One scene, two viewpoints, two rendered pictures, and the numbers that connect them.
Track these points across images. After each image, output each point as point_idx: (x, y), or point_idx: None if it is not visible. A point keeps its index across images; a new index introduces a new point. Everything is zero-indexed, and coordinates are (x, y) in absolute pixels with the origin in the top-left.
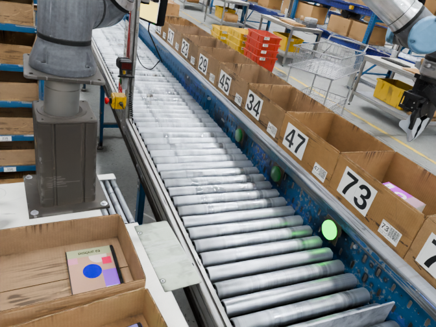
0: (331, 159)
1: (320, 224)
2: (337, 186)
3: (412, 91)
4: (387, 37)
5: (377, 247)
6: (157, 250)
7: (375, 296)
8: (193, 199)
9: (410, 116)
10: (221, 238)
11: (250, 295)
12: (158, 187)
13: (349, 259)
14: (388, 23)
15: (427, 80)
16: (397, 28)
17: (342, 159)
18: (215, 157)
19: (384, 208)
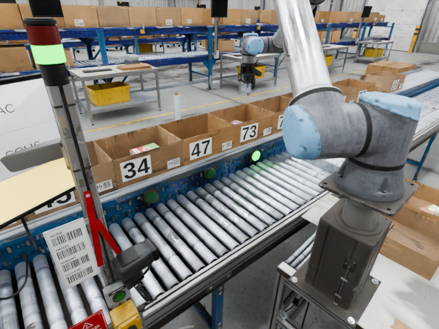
0: (230, 133)
1: (243, 162)
2: (239, 140)
3: (246, 73)
4: (258, 52)
5: (274, 138)
6: None
7: (274, 155)
8: (264, 212)
9: (249, 84)
10: (291, 193)
11: (317, 180)
12: (268, 233)
13: (260, 157)
14: None
15: (253, 64)
16: None
17: (237, 126)
18: (189, 215)
19: (262, 125)
